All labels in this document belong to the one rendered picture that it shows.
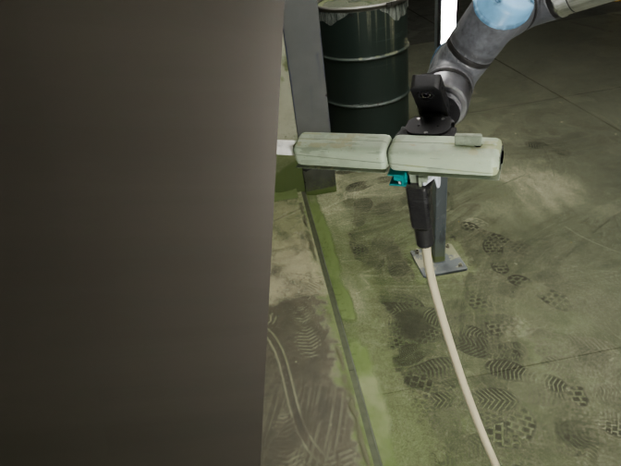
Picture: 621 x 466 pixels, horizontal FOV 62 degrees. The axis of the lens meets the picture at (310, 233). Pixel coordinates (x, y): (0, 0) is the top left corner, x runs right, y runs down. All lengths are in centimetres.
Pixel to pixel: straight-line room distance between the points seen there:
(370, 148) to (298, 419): 118
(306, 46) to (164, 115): 227
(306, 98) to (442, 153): 205
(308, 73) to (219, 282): 226
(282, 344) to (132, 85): 167
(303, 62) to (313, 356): 146
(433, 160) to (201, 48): 42
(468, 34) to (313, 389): 128
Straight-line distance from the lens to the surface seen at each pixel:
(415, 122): 87
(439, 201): 220
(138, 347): 55
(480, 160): 73
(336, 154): 78
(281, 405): 183
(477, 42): 96
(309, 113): 277
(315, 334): 202
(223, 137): 43
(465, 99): 94
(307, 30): 266
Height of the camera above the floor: 146
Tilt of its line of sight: 33 degrees down
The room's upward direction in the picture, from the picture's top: 8 degrees counter-clockwise
